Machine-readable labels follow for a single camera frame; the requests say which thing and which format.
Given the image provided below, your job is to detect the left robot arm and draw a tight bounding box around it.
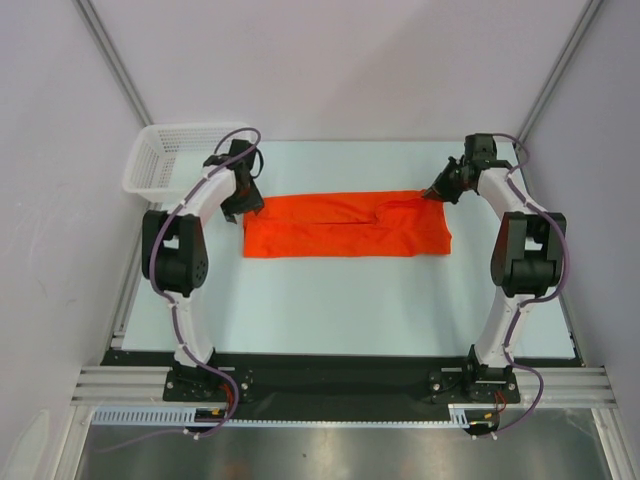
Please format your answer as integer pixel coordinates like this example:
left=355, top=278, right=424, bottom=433
left=141, top=134, right=264, bottom=406

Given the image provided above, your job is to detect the left aluminium corner post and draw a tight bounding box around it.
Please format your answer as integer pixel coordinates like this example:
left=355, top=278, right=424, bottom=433
left=72, top=0, right=153, bottom=127

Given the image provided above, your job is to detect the slotted grey cable duct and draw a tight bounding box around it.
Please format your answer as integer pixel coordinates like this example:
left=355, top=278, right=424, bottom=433
left=92, top=406, right=480, bottom=429

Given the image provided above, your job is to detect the aluminium extrusion rail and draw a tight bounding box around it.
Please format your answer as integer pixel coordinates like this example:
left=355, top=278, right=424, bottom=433
left=71, top=366, right=618, bottom=409

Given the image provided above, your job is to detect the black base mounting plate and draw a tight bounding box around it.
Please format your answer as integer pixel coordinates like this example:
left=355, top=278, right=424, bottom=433
left=101, top=350, right=580, bottom=423

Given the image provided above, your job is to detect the orange t shirt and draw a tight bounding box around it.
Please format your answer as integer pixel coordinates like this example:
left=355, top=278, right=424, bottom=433
left=243, top=190, right=452, bottom=259

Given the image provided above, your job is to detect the white plastic mesh basket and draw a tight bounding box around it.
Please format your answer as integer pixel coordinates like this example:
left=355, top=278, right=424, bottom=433
left=122, top=121, right=247, bottom=203

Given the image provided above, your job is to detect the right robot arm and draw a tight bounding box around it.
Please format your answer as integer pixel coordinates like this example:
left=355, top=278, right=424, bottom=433
left=424, top=133, right=569, bottom=403

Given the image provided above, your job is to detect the right aluminium corner post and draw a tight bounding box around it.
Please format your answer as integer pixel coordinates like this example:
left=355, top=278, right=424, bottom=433
left=517, top=0, right=606, bottom=148

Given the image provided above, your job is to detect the aluminium corner post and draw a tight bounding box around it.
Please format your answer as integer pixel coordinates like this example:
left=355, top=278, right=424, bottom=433
left=72, top=0, right=153, bottom=127
left=517, top=0, right=606, bottom=148

